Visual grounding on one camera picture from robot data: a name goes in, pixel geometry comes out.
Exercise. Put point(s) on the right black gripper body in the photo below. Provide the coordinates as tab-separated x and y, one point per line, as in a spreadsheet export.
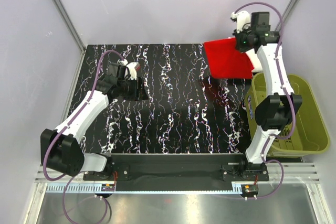
242	39

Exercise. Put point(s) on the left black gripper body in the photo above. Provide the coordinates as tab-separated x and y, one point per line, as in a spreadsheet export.
129	88

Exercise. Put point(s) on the red t-shirt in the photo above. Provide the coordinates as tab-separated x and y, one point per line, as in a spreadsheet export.
226	62

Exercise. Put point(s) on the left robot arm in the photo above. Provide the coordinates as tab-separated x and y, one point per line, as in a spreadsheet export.
60	147

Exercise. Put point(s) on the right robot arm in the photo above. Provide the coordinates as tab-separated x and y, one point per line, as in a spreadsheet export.
279	107

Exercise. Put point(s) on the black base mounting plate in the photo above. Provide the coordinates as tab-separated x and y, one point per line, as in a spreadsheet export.
226	167

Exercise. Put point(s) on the olive green plastic basket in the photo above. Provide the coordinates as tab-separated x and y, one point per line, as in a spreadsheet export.
310	135

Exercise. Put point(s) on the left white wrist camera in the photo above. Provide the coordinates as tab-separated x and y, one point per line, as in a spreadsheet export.
124	71

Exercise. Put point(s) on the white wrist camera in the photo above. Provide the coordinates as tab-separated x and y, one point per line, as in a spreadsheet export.
124	71
256	21

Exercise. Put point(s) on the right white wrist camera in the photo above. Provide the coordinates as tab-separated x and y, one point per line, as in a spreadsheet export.
256	21

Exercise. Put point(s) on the left aluminium corner post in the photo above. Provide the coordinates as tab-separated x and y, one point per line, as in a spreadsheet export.
69	24

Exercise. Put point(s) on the white slotted cable duct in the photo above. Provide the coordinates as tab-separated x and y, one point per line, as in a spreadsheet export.
103	188

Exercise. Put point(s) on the aluminium frame rail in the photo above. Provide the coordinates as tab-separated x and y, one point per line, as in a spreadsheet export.
291	173

